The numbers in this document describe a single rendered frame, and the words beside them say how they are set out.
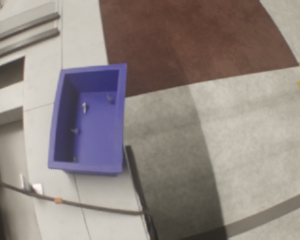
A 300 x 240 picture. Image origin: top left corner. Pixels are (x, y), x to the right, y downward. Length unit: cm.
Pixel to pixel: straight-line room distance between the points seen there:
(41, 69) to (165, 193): 90
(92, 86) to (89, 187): 23
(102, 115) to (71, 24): 33
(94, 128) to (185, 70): 114
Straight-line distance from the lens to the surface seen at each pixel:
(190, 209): 161
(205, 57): 198
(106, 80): 83
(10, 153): 94
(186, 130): 175
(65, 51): 97
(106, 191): 77
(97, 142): 81
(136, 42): 203
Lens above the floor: 156
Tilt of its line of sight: 62 degrees down
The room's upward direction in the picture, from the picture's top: 6 degrees counter-clockwise
